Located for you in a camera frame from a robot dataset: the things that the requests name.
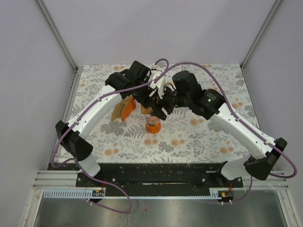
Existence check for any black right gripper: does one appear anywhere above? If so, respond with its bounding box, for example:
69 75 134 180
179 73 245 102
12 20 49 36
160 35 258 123
150 83 191 121

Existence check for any brown paper coffee filter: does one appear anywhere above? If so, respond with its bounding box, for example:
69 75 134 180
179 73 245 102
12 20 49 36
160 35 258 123
140 105 152 115

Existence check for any clear glass dripper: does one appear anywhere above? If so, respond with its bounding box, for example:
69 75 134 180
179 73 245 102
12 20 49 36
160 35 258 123
146 113 161 125

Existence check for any orange coffee filter box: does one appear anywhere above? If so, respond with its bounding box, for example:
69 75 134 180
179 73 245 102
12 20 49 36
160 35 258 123
111 96 136 122

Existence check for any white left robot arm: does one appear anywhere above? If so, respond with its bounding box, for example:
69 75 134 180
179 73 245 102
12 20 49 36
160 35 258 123
53 61 161 187

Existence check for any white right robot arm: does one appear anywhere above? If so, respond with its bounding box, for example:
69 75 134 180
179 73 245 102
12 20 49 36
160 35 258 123
149 70 287 187

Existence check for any orange glass carafe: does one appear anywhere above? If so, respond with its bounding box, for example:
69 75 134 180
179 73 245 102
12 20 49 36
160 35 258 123
145 122 161 134

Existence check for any floral patterned tablecloth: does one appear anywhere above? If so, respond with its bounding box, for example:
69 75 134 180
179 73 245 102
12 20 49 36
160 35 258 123
87 63 258 163

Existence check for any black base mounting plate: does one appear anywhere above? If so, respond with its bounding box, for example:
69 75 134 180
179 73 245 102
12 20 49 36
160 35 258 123
46 162 274 197

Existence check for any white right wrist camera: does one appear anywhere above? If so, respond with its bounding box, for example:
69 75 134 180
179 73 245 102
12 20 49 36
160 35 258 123
149 75 166 99

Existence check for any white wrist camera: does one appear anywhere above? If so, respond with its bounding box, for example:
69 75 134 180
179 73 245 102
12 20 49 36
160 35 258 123
149 75 166 99
148 64 163 82

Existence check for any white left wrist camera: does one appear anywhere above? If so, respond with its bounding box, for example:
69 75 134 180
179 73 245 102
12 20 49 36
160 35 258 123
148 64 163 82

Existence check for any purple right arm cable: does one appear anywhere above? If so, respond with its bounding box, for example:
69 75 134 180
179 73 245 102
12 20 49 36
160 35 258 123
149 61 298 204

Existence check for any light blue cable duct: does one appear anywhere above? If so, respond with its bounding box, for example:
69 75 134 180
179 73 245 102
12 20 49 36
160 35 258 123
43 185 228 200

